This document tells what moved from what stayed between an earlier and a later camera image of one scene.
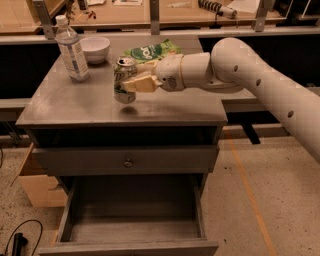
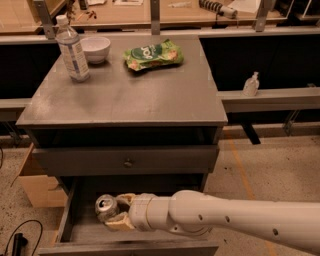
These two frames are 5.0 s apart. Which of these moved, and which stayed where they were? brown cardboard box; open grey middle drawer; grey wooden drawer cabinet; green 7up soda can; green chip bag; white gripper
Moved: green 7up soda can; white gripper
Stayed: grey wooden drawer cabinet; open grey middle drawer; brown cardboard box; green chip bag
